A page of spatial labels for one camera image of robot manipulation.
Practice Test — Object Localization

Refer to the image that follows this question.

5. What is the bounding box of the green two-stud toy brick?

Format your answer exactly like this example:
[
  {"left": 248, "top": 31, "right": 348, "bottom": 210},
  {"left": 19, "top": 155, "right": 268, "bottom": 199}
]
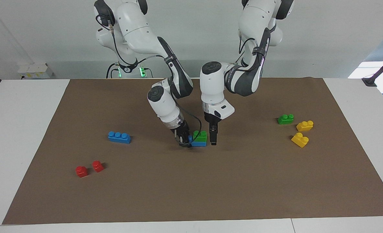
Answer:
[
  {"left": 193, "top": 130, "right": 207, "bottom": 143},
  {"left": 277, "top": 114, "right": 294, "bottom": 125}
]

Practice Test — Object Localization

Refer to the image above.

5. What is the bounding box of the blue three-stud toy brick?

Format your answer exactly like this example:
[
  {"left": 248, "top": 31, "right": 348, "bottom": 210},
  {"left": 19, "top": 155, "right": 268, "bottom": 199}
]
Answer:
[
  {"left": 108, "top": 131, "right": 131, "bottom": 144},
  {"left": 189, "top": 135, "right": 207, "bottom": 147}
]

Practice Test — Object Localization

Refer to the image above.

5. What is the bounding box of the brown paper table mat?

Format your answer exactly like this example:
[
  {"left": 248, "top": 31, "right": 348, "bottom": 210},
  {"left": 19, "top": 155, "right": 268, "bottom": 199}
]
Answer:
[{"left": 2, "top": 78, "right": 383, "bottom": 225}]

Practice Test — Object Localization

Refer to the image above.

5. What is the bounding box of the yellow two-stud toy brick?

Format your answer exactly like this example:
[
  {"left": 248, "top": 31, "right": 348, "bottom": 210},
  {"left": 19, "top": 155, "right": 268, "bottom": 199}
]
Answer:
[
  {"left": 296, "top": 120, "right": 314, "bottom": 132},
  {"left": 291, "top": 132, "right": 309, "bottom": 148}
]

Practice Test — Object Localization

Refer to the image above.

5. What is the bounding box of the black stand with pole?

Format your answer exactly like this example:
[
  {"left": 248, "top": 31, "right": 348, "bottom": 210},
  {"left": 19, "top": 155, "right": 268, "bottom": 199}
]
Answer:
[{"left": 362, "top": 52, "right": 383, "bottom": 87}]

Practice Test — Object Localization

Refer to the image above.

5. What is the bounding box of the white socket box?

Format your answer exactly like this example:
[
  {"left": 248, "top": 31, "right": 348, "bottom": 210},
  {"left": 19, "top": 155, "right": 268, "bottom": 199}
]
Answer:
[{"left": 17, "top": 63, "right": 53, "bottom": 79}]

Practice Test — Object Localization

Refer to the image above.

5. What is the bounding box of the black right arm gripper cable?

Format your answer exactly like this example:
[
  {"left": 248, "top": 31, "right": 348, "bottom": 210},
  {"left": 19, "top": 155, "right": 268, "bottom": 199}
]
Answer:
[{"left": 96, "top": 15, "right": 203, "bottom": 148}]

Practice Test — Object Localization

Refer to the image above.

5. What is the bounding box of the black arm gripper cable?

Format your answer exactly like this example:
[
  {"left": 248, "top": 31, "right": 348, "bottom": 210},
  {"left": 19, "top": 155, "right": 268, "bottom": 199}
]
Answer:
[
  {"left": 96, "top": 15, "right": 203, "bottom": 148},
  {"left": 238, "top": 31, "right": 266, "bottom": 70}
]

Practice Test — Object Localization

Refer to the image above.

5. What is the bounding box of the black left arm gripper cable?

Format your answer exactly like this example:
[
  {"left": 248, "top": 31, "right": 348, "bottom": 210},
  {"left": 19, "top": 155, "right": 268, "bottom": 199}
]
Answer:
[{"left": 238, "top": 31, "right": 266, "bottom": 70}]

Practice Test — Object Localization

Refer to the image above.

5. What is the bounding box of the black right arm base cable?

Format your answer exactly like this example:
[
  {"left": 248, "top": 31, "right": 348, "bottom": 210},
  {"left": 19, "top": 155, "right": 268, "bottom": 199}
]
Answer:
[{"left": 106, "top": 63, "right": 119, "bottom": 79}]

